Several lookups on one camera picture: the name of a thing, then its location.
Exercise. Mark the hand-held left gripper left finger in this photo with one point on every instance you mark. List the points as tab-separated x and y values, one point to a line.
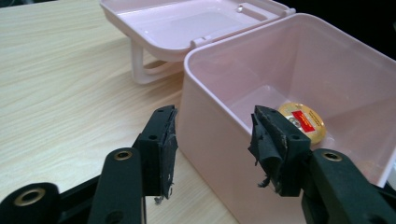
157	152

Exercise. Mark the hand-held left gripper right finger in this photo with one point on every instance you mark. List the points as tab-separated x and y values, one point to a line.
281	149

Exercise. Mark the round gold tin red label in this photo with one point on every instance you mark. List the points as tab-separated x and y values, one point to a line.
311	124

